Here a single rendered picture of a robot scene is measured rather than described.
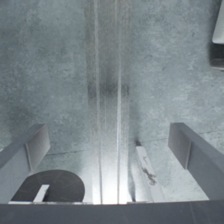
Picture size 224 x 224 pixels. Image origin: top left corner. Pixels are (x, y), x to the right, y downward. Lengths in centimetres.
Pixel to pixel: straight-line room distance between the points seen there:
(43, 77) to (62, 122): 30
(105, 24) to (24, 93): 95
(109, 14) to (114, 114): 13
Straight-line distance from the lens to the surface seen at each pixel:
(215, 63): 104
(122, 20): 24
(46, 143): 17
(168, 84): 105
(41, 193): 101
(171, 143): 17
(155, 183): 78
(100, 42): 22
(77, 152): 117
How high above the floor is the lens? 98
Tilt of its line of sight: 73 degrees down
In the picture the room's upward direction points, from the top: 176 degrees clockwise
